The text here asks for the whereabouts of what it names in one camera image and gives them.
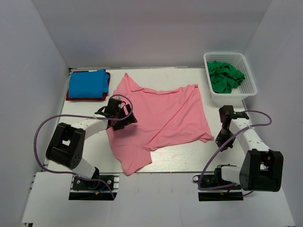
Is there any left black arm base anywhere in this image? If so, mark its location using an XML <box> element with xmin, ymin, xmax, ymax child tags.
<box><xmin>69</xmin><ymin>174</ymin><xmax>119</xmax><ymax>201</ymax></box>

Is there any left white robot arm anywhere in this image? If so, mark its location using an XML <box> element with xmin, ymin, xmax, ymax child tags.
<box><xmin>46</xmin><ymin>95</ymin><xmax>137</xmax><ymax>189</ymax></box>

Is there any pink t shirt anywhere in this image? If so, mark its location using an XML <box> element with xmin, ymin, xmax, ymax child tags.
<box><xmin>107</xmin><ymin>74</ymin><xmax>214</xmax><ymax>175</ymax></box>

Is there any green t shirt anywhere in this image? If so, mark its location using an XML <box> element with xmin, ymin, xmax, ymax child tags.
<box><xmin>207</xmin><ymin>61</ymin><xmax>245</xmax><ymax>94</ymax></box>

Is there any white plastic basket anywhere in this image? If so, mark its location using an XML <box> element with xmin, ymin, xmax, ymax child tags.
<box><xmin>204</xmin><ymin>52</ymin><xmax>257</xmax><ymax>106</ymax></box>

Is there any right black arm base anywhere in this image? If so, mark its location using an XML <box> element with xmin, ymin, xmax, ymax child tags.
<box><xmin>198</xmin><ymin>174</ymin><xmax>244</xmax><ymax>202</ymax></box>

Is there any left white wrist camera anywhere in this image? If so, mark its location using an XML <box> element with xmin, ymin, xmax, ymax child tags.
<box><xmin>113</xmin><ymin>96</ymin><xmax>122</xmax><ymax>102</ymax></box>

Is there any folded blue t shirt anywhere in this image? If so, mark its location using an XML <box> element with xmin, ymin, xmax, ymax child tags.
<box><xmin>68</xmin><ymin>69</ymin><xmax>109</xmax><ymax>98</ymax></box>

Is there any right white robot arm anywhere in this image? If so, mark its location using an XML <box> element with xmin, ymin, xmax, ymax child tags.
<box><xmin>214</xmin><ymin>105</ymin><xmax>284</xmax><ymax>192</ymax></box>

